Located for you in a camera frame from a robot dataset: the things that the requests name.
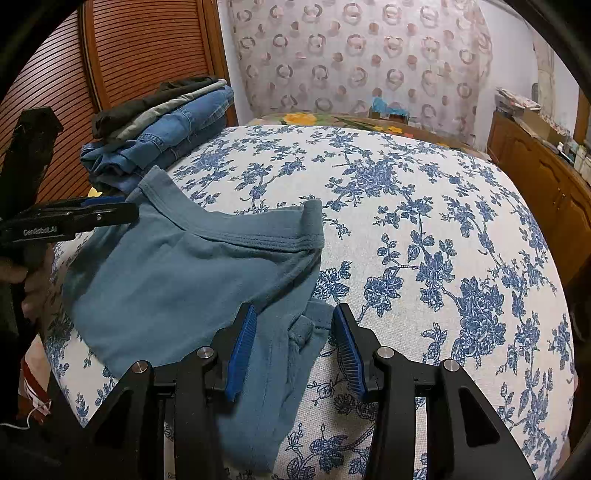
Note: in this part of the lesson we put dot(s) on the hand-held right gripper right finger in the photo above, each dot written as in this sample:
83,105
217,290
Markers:
352,357

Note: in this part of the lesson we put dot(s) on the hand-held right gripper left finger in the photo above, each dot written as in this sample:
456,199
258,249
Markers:
241,353

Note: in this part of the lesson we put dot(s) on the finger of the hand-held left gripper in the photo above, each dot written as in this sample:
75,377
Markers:
108,213

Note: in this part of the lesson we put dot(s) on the teal blue shirt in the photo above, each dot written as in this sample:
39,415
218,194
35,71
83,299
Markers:
161,277

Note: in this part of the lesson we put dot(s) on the folded black pants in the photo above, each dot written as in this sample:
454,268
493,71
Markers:
138,108

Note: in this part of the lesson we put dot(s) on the folded grey pants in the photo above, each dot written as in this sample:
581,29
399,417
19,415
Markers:
171,108

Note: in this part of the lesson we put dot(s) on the person's left hand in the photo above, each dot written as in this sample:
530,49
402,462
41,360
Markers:
33,295

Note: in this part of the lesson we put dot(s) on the folded blue jeans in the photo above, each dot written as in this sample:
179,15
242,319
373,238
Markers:
166,138

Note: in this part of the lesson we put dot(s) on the blue floral bedsheet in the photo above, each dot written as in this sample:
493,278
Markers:
415,230

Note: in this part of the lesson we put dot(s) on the wooden louvered door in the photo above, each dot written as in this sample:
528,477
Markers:
115,55

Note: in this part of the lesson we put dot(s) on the red cloth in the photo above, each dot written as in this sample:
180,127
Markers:
32,385

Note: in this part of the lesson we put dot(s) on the blue plastic bag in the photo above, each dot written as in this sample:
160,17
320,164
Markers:
388,108

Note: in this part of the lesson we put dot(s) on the wooden cabinet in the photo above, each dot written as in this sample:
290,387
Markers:
545,184

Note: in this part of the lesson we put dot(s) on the circle patterned curtain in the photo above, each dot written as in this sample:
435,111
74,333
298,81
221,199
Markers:
360,55

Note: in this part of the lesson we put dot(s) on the cardboard box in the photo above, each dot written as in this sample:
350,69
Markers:
538,124

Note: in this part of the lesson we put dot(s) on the stack of newspapers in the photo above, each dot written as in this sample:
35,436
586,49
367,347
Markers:
515,99

